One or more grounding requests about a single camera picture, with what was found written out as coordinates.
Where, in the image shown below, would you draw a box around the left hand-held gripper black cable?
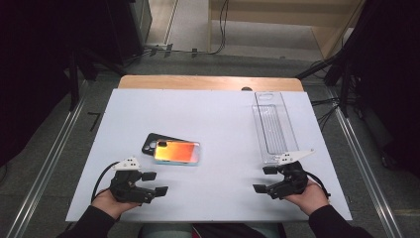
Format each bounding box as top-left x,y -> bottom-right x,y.
90,161 -> 120,204

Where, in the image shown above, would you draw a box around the hand-held gripper black cable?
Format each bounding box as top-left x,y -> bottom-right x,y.
305,171 -> 332,199
90,161 -> 120,204

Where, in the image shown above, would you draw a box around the hanging black cable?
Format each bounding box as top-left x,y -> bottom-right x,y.
143,0 -> 231,57

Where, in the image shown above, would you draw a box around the dark cabinet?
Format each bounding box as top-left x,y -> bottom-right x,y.
105,0 -> 153,63

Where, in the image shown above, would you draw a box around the black phone case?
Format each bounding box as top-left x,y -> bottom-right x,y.
141,132 -> 186,157

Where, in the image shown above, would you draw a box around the right hand-held gripper black cable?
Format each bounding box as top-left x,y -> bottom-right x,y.
305,171 -> 332,199

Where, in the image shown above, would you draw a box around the clear plastic tray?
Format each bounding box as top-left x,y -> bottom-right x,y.
252,91 -> 300,166

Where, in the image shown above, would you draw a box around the light wooden shelf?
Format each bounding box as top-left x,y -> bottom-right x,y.
207,0 -> 366,59

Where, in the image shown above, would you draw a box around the black stand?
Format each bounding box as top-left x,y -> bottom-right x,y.
295,49 -> 351,117
67,49 -> 127,112

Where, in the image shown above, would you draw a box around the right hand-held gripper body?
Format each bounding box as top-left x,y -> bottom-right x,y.
266,149 -> 316,200

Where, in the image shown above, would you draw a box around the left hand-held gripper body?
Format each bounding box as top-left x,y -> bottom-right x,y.
109,156 -> 157,204

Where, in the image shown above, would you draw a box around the person's left hand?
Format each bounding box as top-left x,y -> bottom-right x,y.
91,187 -> 142,220

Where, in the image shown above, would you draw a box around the person's right hand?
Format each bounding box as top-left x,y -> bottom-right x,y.
284,179 -> 330,216

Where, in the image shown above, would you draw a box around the shiny orange phone case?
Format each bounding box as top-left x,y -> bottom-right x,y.
153,139 -> 201,167

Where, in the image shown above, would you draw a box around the metal floor rail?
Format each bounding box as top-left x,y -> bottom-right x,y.
326,87 -> 404,238
6,78 -> 90,238

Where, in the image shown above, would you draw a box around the black curtain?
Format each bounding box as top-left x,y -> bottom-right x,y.
343,0 -> 420,179
0,0 -> 110,167

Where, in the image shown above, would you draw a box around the white board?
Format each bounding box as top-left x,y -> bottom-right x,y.
64,88 -> 353,222

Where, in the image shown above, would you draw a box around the black floor cables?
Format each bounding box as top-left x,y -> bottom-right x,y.
310,97 -> 341,132

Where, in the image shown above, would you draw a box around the wooden table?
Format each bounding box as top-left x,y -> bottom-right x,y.
117,74 -> 305,92

